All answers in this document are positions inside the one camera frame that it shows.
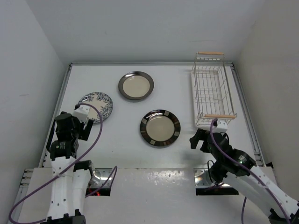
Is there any purple cable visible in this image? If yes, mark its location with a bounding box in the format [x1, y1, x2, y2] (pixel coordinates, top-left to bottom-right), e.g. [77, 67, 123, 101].
[209, 118, 292, 224]
[8, 103, 118, 224]

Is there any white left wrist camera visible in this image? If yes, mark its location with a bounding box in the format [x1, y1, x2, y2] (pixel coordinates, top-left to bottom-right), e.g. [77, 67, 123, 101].
[72, 105, 90, 123]

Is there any white wire dish rack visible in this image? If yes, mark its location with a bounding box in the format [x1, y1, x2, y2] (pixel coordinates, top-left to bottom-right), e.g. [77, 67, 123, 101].
[192, 51, 238, 126]

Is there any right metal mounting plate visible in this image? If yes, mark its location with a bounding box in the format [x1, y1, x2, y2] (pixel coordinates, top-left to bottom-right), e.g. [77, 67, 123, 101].
[193, 168, 230, 188]

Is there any metal mounting plate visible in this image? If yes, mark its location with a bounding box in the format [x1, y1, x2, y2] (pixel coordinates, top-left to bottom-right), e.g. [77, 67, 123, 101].
[193, 168, 230, 188]
[89, 168, 114, 188]

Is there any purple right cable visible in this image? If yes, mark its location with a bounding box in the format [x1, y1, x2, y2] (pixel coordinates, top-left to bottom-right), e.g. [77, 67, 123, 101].
[209, 118, 292, 224]

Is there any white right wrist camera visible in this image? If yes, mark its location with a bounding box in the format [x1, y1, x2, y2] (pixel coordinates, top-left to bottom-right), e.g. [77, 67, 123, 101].
[213, 119, 228, 133]

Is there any dark rim cream plate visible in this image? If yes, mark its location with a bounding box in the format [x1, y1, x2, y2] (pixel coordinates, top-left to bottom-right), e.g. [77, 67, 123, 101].
[118, 71, 154, 100]

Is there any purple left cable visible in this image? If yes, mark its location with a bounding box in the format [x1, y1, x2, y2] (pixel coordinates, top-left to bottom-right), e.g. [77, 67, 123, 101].
[8, 103, 118, 224]

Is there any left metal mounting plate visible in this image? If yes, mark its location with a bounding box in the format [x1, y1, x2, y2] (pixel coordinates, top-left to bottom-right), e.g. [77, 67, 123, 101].
[89, 168, 114, 188]

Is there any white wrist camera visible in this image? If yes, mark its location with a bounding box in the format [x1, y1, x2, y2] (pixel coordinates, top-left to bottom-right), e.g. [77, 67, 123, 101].
[72, 105, 90, 123]
[213, 119, 228, 133]

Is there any black patterned rim plate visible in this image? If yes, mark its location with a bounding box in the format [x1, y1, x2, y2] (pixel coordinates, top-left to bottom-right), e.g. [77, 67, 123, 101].
[140, 109, 181, 147]

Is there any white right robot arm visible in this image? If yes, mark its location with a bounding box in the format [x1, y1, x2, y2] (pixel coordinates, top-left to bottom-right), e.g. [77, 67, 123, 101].
[189, 129, 299, 224]

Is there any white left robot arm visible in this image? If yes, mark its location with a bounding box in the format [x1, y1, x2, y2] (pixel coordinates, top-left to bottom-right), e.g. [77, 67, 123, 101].
[46, 105, 93, 224]

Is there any blue floral plate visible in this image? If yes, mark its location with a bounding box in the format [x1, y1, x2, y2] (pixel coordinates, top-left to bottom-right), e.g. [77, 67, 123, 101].
[78, 92, 113, 124]

